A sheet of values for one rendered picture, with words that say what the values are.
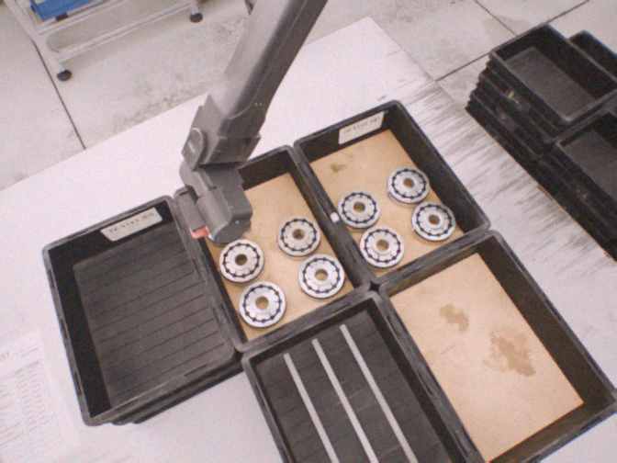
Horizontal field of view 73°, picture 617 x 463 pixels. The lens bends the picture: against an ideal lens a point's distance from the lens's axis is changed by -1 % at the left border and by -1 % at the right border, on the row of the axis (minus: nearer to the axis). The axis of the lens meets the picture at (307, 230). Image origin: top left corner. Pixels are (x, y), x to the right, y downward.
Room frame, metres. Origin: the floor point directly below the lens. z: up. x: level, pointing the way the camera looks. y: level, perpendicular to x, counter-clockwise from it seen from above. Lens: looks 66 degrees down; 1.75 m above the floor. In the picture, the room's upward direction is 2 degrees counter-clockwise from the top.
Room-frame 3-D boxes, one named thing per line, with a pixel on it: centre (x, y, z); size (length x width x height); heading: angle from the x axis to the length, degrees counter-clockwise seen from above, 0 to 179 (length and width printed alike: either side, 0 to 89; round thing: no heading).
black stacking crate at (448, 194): (0.48, -0.19, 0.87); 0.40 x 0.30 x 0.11; 24
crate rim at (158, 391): (0.24, 0.36, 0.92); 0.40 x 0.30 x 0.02; 24
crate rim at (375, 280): (0.48, -0.19, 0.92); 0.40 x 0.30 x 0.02; 24
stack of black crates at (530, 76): (1.13, -0.93, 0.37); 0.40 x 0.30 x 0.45; 30
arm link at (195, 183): (0.32, 0.15, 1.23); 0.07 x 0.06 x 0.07; 28
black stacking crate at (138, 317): (0.24, 0.36, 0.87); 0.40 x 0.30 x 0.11; 24
